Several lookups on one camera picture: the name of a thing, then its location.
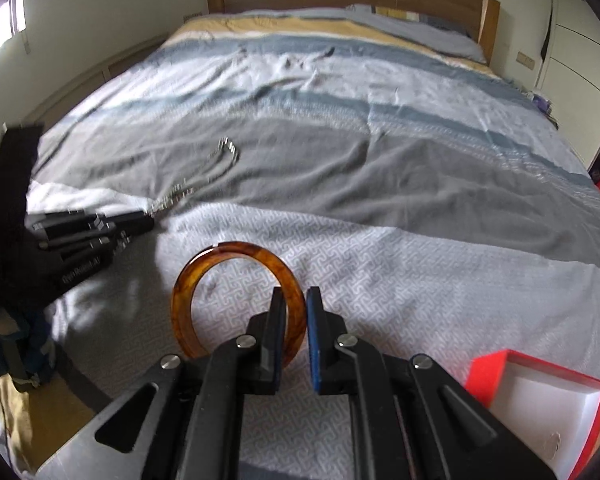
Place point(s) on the red jewelry box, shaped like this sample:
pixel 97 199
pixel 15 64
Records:
pixel 485 375

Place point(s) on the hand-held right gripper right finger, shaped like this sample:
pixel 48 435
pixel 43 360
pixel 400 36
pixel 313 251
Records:
pixel 314 340

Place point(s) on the grey pillow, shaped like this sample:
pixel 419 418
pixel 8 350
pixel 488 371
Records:
pixel 430 35

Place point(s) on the white wardrobe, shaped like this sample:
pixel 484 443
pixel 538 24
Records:
pixel 580 60

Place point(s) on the purple item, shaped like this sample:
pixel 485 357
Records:
pixel 544 104

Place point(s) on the person's left hand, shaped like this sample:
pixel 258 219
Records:
pixel 35 345

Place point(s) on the striped blue yellow blanket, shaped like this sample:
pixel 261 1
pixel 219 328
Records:
pixel 380 160

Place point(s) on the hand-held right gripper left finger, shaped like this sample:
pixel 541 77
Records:
pixel 278 340

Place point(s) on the wall socket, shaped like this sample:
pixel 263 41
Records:
pixel 525 60

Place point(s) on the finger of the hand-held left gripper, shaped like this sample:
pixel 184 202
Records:
pixel 90 222
pixel 85 247

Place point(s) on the thick amber resin bangle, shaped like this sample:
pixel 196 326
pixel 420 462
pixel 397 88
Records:
pixel 190 280

